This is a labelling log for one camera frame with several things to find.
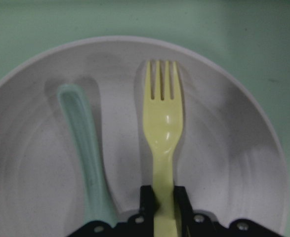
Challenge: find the light green tray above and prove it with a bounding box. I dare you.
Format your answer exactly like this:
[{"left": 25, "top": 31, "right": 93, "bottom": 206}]
[{"left": 0, "top": 0, "right": 290, "bottom": 237}]

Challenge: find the yellow plastic fork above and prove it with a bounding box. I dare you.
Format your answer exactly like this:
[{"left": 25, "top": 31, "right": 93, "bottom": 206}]
[{"left": 143, "top": 60, "right": 183, "bottom": 237}]

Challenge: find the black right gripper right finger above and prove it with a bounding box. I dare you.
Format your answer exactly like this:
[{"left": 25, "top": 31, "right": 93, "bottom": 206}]
[{"left": 174, "top": 186, "right": 280, "bottom": 237}]

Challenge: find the green plastic spoon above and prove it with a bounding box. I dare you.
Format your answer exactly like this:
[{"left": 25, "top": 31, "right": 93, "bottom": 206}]
[{"left": 57, "top": 84, "right": 118, "bottom": 227}]

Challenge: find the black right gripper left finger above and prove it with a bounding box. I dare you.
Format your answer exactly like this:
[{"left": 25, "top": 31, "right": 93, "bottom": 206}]
[{"left": 69, "top": 185, "right": 156, "bottom": 237}]

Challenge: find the white round plate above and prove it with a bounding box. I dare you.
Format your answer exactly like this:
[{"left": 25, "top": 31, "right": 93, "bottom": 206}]
[{"left": 0, "top": 36, "right": 289, "bottom": 237}]

